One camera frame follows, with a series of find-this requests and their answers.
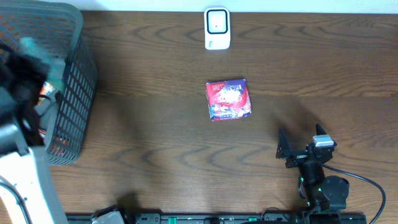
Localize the teal snack packet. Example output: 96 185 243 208
19 37 65 92

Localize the red purple snack bag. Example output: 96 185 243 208
206 78 252 121

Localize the orange snack packet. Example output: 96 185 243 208
37 82 55 105

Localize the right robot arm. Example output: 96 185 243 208
276 124 349 223

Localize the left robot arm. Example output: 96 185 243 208
1 44 125 223

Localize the white barcode scanner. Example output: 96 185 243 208
204 7 231 50

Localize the grey plastic mesh basket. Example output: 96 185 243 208
1 1 98 166

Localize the right black cable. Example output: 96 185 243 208
322 163 387 224

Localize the black cable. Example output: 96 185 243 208
322 163 387 224
0 177 34 224

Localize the left black cable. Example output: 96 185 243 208
0 177 34 224

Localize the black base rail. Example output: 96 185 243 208
67 212 368 224

